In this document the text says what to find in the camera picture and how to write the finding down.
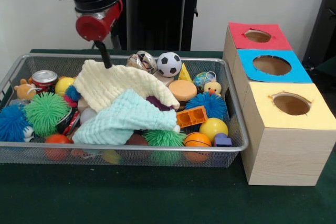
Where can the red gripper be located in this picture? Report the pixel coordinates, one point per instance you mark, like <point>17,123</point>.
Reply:
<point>90,28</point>

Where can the cream waffle cloth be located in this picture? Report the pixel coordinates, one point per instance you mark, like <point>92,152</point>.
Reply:
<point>118,85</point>

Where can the mint green waffle cloth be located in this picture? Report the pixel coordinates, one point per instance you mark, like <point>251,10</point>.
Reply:
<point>126,119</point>

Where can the shallow mesh bin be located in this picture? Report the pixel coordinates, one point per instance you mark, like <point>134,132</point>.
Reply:
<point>147,148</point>

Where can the wooden box with three holes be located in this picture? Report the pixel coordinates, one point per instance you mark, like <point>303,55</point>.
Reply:
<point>286,155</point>

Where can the small soccer ball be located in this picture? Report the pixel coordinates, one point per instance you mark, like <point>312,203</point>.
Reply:
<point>169,64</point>

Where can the red tin can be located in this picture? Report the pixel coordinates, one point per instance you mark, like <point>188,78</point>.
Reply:
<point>45,79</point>

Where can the orange foam disc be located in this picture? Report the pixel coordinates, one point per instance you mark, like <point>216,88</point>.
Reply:
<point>182,90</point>

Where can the black red crushed can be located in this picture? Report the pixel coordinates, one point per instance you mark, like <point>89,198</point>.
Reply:
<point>69,121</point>

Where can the green spiky ball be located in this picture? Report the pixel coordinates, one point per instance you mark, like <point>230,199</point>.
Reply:
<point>46,112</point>

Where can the blue spiky ball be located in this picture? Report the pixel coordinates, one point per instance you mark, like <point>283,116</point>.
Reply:
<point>210,106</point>
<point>11,124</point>

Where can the yellow ball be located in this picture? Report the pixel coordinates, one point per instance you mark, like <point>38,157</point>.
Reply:
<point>214,128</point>

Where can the dark green table cloth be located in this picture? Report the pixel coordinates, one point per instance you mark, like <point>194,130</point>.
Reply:
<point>131,197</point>

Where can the black upright panel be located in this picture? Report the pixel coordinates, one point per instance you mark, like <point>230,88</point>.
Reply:
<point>323,24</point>

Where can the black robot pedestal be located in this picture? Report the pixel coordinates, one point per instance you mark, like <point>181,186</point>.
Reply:
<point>157,11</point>

